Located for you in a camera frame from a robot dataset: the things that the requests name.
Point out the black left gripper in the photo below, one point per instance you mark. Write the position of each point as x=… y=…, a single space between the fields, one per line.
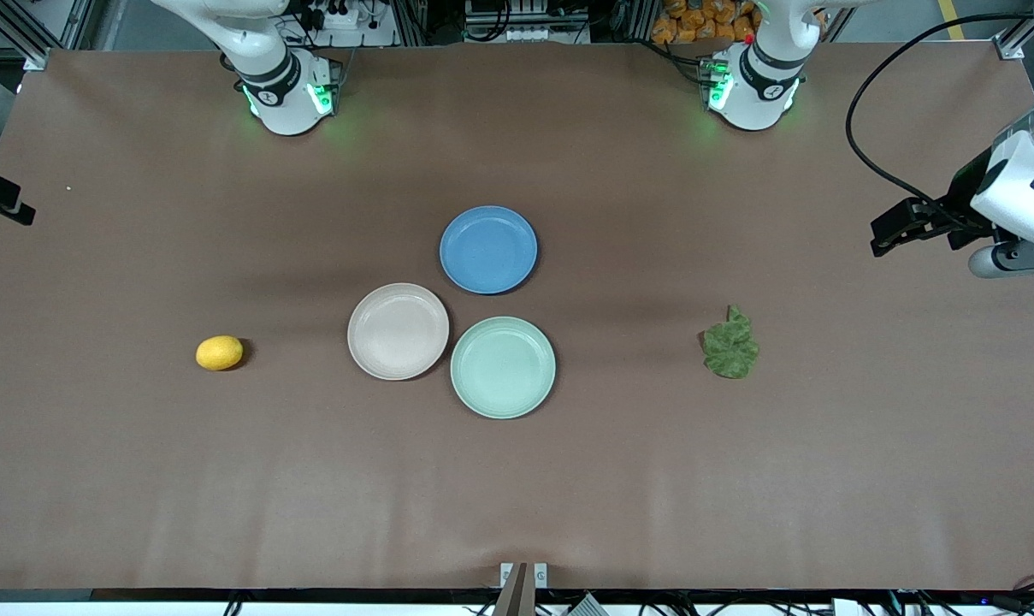
x=961 y=205

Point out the green lettuce leaf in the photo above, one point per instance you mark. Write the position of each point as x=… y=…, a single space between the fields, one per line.
x=730 y=346

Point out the yellow lemon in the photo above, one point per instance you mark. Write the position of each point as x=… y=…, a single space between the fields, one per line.
x=219 y=352

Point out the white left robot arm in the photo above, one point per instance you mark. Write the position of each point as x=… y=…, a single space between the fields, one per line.
x=752 y=94

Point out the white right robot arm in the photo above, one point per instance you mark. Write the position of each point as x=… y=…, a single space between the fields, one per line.
x=281 y=103

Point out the orange packets pile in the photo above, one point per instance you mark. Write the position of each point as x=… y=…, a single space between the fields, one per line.
x=696 y=21

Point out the white power strip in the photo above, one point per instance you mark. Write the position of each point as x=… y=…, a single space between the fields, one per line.
x=345 y=17

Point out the pink round plate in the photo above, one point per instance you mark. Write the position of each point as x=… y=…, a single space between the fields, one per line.
x=398 y=332

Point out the blue round plate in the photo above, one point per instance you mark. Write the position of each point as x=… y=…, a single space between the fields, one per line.
x=488 y=250

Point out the green round plate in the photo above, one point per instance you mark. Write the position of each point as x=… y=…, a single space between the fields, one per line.
x=503 y=368

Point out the white ribbed device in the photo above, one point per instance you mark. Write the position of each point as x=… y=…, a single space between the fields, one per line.
x=587 y=606

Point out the aluminium frame profile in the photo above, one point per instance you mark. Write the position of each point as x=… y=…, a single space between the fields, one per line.
x=36 y=60
x=1011 y=50

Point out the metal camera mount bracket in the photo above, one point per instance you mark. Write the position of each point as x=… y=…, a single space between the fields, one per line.
x=523 y=575

